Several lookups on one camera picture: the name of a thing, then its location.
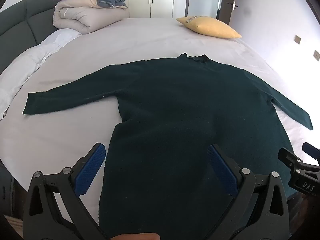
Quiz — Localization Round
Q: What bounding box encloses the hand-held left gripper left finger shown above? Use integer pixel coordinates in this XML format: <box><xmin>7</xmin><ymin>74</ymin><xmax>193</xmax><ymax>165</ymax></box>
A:
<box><xmin>22</xmin><ymin>142</ymin><xmax>110</xmax><ymax>240</ymax></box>

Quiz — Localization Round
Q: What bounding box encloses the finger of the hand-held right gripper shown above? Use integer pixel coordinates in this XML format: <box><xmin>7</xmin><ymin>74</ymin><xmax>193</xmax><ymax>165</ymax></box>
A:
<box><xmin>278</xmin><ymin>147</ymin><xmax>320</xmax><ymax>193</ymax></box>
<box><xmin>302</xmin><ymin>142</ymin><xmax>320</xmax><ymax>159</ymax></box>

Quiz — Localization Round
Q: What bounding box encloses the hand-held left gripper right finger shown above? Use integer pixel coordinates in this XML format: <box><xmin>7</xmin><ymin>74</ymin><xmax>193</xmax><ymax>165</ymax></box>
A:
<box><xmin>206</xmin><ymin>144</ymin><xmax>298</xmax><ymax>240</ymax></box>

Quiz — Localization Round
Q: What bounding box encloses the dark green sweater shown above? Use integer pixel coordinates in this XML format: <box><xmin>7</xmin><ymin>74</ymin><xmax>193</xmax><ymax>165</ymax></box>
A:
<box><xmin>22</xmin><ymin>53</ymin><xmax>314</xmax><ymax>240</ymax></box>

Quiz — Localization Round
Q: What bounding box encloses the person's left hand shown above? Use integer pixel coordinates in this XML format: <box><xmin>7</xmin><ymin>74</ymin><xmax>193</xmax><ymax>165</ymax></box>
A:
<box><xmin>110</xmin><ymin>232</ymin><xmax>160</xmax><ymax>240</ymax></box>

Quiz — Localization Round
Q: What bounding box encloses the white quilt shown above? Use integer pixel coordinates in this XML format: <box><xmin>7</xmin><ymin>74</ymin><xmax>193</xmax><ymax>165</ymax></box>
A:
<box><xmin>0</xmin><ymin>28</ymin><xmax>82</xmax><ymax>120</ymax></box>

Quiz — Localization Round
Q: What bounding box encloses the bed with grey sheet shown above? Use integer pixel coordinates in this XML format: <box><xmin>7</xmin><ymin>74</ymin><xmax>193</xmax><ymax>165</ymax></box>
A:
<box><xmin>0</xmin><ymin>17</ymin><xmax>320</xmax><ymax>220</ymax></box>

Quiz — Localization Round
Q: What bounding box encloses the yellow pillow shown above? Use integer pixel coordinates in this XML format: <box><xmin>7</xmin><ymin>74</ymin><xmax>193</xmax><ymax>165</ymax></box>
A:
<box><xmin>176</xmin><ymin>16</ymin><xmax>242</xmax><ymax>39</ymax></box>

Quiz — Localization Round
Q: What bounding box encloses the folded beige duvet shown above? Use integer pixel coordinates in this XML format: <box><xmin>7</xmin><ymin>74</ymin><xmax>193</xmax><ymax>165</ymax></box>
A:
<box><xmin>53</xmin><ymin>0</ymin><xmax>128</xmax><ymax>34</ymax></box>

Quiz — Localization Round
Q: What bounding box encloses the dark green padded headboard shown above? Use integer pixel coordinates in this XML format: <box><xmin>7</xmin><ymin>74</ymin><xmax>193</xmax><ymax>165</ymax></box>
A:
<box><xmin>0</xmin><ymin>0</ymin><xmax>73</xmax><ymax>75</ymax></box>

